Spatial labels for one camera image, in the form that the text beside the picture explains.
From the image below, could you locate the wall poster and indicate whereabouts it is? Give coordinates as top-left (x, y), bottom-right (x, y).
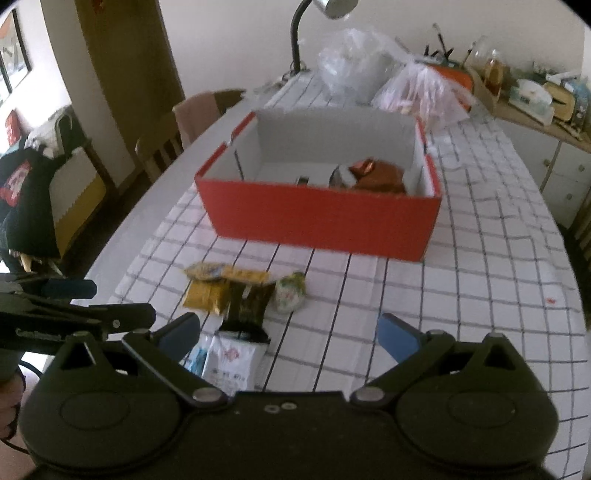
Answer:
top-left (0, 9), bottom-right (32, 100)

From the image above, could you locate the brown door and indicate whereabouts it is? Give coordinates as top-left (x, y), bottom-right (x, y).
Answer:
top-left (74, 0), bottom-right (185, 162)

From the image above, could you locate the glass bottle amber liquid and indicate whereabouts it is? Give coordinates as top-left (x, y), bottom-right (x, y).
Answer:
top-left (484, 50), bottom-right (507, 97)

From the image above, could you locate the white navy snack packet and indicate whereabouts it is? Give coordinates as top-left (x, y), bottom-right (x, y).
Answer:
top-left (199, 329), bottom-right (272, 392)

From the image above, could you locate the small green white packet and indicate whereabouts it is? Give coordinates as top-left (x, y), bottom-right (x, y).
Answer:
top-left (274, 271), bottom-right (306, 313)

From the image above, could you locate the orange container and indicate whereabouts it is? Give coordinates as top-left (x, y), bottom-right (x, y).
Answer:
top-left (427, 65), bottom-right (475, 114)

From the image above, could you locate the black garment red print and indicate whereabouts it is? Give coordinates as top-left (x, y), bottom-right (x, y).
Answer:
top-left (0, 147), bottom-right (63, 259)

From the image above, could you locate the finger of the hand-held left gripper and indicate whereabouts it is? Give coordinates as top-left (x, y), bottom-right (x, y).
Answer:
top-left (0, 298), bottom-right (156, 341)
top-left (0, 272), bottom-right (97, 300)

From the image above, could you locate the yellow tissue holder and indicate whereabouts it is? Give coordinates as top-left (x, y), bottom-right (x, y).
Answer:
top-left (544, 82), bottom-right (578, 123)

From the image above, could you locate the golden yellow snack packet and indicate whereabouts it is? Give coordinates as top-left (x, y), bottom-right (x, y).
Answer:
top-left (182, 280), bottom-right (232, 315)

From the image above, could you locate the long yellow snack packet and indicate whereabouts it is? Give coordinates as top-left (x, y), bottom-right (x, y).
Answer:
top-left (185, 261), bottom-right (271, 284)

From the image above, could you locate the large brown foil packet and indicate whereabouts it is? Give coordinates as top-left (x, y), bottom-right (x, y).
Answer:
top-left (347, 158), bottom-right (408, 195)

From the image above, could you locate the pink cloth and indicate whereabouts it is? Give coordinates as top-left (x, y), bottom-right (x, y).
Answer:
top-left (173, 92), bottom-right (222, 148)

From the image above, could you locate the blue snack packet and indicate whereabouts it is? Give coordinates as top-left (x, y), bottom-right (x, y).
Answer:
top-left (185, 344), bottom-right (209, 377)

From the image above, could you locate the large clear plastic bag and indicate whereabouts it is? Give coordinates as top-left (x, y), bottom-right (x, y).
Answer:
top-left (318, 28), bottom-right (416, 104)

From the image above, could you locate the clear glass jar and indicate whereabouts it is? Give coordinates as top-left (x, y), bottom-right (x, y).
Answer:
top-left (466, 37), bottom-right (490, 70)

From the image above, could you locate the plastic bag with pink contents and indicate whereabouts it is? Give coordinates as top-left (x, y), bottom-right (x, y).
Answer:
top-left (372, 62), bottom-right (474, 132)

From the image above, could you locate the wooden chair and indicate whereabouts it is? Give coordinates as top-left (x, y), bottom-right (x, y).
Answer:
top-left (556, 203), bottom-right (591, 333)
top-left (135, 89), bottom-right (246, 183)

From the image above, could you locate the tissue box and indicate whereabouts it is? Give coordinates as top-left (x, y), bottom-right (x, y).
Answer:
top-left (510, 79), bottom-right (555, 126)

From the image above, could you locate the silver foil snack packet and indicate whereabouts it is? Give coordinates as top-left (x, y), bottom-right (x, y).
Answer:
top-left (328, 164), bottom-right (357, 189)

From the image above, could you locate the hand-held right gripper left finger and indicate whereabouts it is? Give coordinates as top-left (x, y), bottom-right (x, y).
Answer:
top-left (44, 312), bottom-right (230, 409)

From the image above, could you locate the white wooden cabinet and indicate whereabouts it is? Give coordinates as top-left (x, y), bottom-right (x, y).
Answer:
top-left (466, 65), bottom-right (591, 227)

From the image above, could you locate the silver desk lamp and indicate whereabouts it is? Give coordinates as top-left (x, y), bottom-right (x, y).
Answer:
top-left (290, 0), bottom-right (360, 75)

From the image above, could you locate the white checked tablecloth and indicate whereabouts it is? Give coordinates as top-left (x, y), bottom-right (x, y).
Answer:
top-left (113, 71), bottom-right (589, 480)

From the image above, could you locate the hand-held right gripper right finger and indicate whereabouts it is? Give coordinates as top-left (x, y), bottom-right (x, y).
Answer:
top-left (349, 313), bottom-right (543, 409)

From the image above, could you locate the person's left hand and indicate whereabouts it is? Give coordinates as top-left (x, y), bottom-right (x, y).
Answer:
top-left (0, 369), bottom-right (25, 441)

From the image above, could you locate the white yellow furniture panel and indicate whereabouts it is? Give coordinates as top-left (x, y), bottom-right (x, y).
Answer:
top-left (46, 147), bottom-right (108, 252)

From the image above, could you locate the red cardboard box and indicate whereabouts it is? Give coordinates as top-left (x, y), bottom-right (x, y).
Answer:
top-left (194, 109), bottom-right (443, 263)

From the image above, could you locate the dark green snack packet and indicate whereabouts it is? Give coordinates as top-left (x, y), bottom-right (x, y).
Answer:
top-left (221, 281), bottom-right (278, 334)

